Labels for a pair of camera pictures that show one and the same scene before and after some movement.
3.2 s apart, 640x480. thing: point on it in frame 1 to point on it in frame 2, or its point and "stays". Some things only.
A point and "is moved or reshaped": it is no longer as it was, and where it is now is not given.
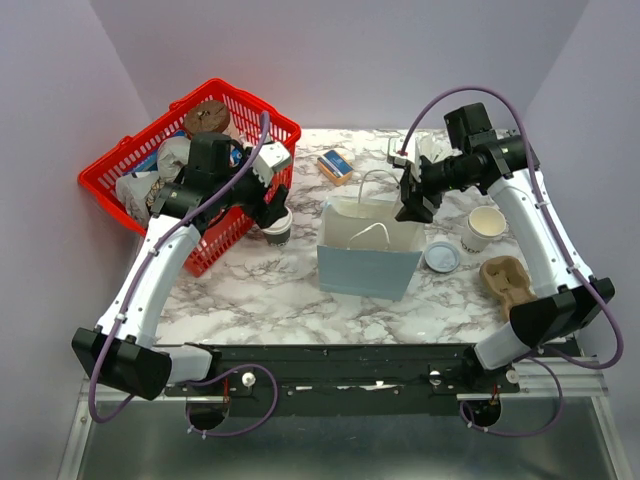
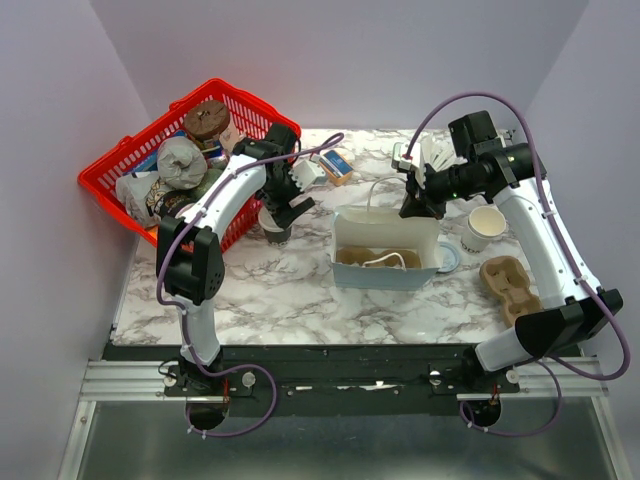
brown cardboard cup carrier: x=507 y=278 stays
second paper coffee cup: x=483 y=224 stays
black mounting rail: x=352 y=380 stays
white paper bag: x=362 y=248 is moved or reshaped
